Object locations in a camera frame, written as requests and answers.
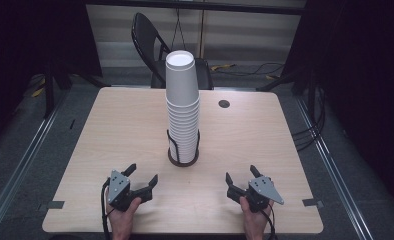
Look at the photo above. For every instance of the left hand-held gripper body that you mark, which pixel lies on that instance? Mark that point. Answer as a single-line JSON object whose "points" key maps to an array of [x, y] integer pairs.
{"points": [[118, 187]]}

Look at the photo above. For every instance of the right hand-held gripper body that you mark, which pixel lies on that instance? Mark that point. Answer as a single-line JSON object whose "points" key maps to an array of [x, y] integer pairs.
{"points": [[263, 191]]}

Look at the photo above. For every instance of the stack of white paper cups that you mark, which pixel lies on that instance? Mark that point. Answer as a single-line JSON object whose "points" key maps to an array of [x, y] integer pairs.
{"points": [[183, 133]]}

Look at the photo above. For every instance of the person's right hand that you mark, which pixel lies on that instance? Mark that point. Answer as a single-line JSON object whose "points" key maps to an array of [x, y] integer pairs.
{"points": [[253, 221]]}

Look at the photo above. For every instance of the person's left hand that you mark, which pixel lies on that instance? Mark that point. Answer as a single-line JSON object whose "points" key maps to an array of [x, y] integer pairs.
{"points": [[123, 220]]}

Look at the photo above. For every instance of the grey tape strip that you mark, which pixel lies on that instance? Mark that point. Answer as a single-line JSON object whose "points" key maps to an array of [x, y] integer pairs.
{"points": [[55, 204], [312, 202]]}

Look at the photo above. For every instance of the dark round table grommet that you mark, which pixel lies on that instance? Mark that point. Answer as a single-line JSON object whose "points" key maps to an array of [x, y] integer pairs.
{"points": [[224, 103]]}

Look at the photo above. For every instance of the black metal stand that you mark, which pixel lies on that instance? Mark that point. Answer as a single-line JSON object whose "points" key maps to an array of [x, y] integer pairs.
{"points": [[48, 96]]}

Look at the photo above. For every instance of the black folding chair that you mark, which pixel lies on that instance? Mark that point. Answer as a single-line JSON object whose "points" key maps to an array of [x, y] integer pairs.
{"points": [[148, 43]]}

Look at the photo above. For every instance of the metal floor rail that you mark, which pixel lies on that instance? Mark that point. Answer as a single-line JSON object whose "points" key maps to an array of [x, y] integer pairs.
{"points": [[331, 166], [16, 175]]}

